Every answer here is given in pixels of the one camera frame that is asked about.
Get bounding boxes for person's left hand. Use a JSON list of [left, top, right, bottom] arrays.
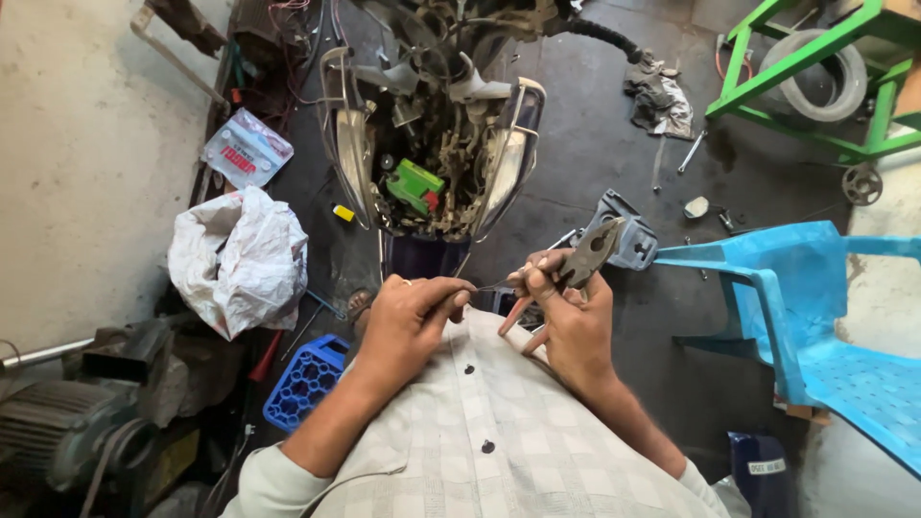
[[357, 275, 479, 383]]

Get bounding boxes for person's right hand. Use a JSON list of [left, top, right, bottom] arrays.
[[507, 248, 619, 394]]

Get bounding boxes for orange handled pliers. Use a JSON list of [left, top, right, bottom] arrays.
[[497, 217, 627, 358]]

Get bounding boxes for grey plastic scooter panel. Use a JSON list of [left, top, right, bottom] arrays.
[[570, 188, 660, 273]]

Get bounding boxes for green scooter battery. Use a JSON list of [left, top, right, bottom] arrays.
[[386, 159, 446, 216]]

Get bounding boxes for long metal screwdriver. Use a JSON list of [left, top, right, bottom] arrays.
[[650, 135, 668, 194]]

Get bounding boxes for small scooter mirror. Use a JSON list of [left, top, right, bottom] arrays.
[[683, 195, 736, 233]]

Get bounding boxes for checked white shirt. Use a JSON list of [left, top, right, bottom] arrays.
[[219, 305, 736, 518]]

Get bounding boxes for person's sandalled foot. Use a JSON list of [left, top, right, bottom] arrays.
[[346, 288, 377, 326]]

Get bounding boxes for steel spanner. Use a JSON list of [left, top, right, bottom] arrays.
[[676, 129, 709, 175]]

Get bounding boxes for dismantled scooter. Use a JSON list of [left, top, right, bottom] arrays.
[[315, 0, 649, 289]]

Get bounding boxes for dirty grey rag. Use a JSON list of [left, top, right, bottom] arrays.
[[623, 49, 696, 142]]

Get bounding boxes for blue plastic crate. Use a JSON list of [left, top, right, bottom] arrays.
[[262, 333, 352, 435]]

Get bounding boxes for blue plastic chair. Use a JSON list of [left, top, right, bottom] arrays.
[[651, 220, 921, 480]]

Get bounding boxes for dark blue plastic can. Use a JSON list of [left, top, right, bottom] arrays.
[[727, 431, 794, 518]]

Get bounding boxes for white woven sack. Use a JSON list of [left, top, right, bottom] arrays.
[[167, 186, 309, 341]]

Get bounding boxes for white battery with red label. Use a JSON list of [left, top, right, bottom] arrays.
[[201, 108, 295, 190]]

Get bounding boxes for metal pulley wheel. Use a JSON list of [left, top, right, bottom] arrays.
[[841, 163, 885, 208]]

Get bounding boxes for grey rubber tyre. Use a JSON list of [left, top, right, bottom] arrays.
[[757, 28, 869, 124]]

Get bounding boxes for green metal stand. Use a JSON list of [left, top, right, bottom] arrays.
[[704, 0, 921, 165]]

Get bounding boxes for dark metal machine block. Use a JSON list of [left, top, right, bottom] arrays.
[[60, 315, 247, 420]]

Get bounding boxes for grey electric motor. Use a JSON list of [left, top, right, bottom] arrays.
[[0, 379, 161, 518]]

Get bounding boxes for shiny metal pipe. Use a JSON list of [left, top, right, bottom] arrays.
[[0, 337, 96, 373]]

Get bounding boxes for blue handled tool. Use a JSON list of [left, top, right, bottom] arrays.
[[305, 288, 348, 322]]

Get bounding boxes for bundle of red wires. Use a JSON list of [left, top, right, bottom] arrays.
[[229, 0, 326, 132]]

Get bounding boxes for white bent tube frame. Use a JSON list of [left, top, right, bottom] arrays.
[[129, 3, 232, 118]]

